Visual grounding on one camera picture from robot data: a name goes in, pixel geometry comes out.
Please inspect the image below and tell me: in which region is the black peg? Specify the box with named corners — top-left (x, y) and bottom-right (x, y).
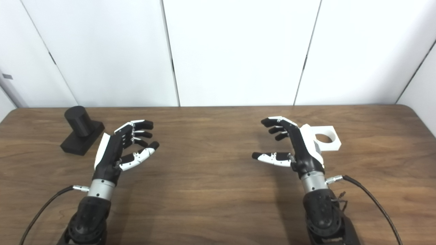
top-left (60, 106), bottom-right (105, 156)

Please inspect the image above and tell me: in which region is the white square piece with hole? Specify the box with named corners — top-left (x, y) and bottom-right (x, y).
top-left (301, 125), bottom-right (341, 152)

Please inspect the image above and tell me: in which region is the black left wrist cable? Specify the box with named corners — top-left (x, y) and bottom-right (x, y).
top-left (19, 185), bottom-right (90, 245)

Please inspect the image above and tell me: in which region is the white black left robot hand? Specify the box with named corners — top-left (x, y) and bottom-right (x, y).
top-left (93, 120), bottom-right (160, 186)

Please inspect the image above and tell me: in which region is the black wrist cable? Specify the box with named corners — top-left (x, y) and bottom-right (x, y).
top-left (19, 185), bottom-right (90, 245)
top-left (326, 175), bottom-right (402, 245)

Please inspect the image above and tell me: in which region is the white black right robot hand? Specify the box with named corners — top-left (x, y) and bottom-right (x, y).
top-left (252, 116), bottom-right (325, 179)

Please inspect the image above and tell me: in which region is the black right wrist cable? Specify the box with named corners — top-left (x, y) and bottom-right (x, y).
top-left (326, 175), bottom-right (402, 245)

